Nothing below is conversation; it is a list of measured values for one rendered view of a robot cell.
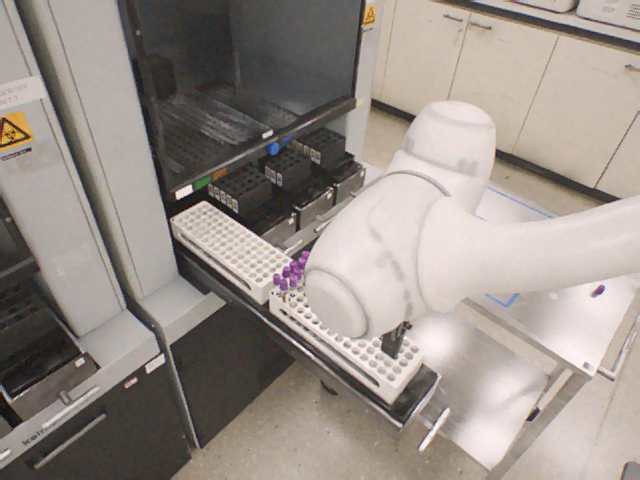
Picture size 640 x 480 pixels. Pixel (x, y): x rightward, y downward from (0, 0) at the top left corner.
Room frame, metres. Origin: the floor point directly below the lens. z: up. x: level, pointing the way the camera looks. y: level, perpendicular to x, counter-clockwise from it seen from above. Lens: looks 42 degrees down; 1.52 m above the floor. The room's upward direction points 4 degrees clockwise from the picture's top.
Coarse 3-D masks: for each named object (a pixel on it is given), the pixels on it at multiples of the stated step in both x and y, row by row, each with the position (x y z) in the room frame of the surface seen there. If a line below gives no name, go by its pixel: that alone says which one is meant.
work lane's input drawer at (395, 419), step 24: (192, 264) 0.68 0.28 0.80; (216, 288) 0.63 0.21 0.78; (240, 312) 0.58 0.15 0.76; (264, 312) 0.55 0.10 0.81; (288, 336) 0.50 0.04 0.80; (312, 360) 0.46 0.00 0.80; (336, 384) 0.42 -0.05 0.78; (360, 384) 0.41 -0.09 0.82; (408, 384) 0.41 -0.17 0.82; (432, 384) 0.42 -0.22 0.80; (360, 408) 0.39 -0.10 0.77; (384, 408) 0.37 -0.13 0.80; (408, 408) 0.37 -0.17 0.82; (432, 432) 0.36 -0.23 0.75
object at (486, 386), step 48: (576, 288) 0.67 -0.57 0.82; (624, 288) 0.69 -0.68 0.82; (432, 336) 0.92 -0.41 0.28; (480, 336) 0.93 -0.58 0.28; (528, 336) 0.54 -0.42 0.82; (576, 336) 0.54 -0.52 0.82; (480, 384) 0.75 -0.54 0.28; (528, 384) 0.76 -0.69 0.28; (576, 384) 0.46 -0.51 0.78; (480, 432) 0.59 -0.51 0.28; (528, 432) 0.47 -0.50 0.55
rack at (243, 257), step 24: (192, 216) 0.77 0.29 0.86; (216, 216) 0.77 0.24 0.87; (192, 240) 0.70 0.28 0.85; (216, 240) 0.70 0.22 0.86; (240, 240) 0.71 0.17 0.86; (216, 264) 0.67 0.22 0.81; (240, 264) 0.63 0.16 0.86; (264, 264) 0.64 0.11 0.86; (288, 264) 0.64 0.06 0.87; (240, 288) 0.61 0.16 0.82; (264, 288) 0.57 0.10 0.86
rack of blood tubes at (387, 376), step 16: (304, 288) 0.57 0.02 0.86; (272, 304) 0.55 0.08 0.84; (288, 304) 0.53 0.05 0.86; (304, 304) 0.54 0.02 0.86; (288, 320) 0.52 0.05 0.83; (304, 320) 0.50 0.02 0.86; (320, 336) 0.47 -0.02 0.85; (336, 336) 0.47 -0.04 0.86; (336, 352) 0.47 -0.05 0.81; (352, 352) 0.44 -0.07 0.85; (368, 352) 0.45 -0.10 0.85; (384, 352) 0.45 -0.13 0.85; (400, 352) 0.45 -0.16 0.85; (416, 352) 0.45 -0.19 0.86; (352, 368) 0.43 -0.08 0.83; (368, 368) 0.41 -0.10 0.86; (384, 368) 0.41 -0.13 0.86; (400, 368) 0.42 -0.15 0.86; (416, 368) 0.43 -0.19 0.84; (368, 384) 0.40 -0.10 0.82; (384, 384) 0.39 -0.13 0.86; (400, 384) 0.38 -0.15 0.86
